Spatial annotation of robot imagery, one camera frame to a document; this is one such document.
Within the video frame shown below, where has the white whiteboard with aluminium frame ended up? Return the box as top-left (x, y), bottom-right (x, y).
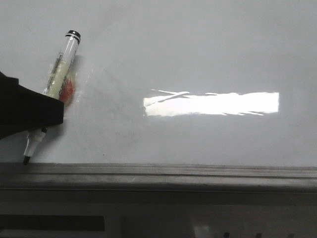
top-left (0, 0), bottom-right (317, 192)

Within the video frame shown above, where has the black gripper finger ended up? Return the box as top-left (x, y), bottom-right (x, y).
top-left (0, 73), bottom-right (64, 139)

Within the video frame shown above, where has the white black whiteboard marker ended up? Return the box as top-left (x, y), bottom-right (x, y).
top-left (23, 30), bottom-right (81, 165)

